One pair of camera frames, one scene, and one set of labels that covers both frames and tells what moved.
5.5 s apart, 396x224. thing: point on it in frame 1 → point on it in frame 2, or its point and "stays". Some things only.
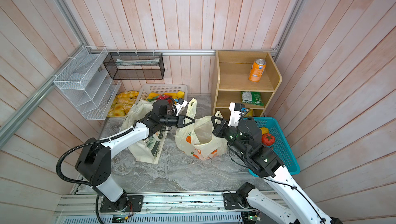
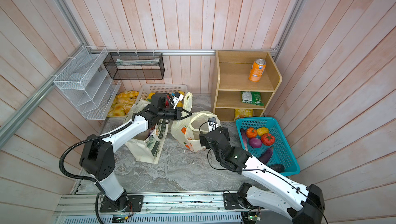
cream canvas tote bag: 148,150 stays
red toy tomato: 268,139 stays
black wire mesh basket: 135,65 stays
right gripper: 219,129 → 203,137
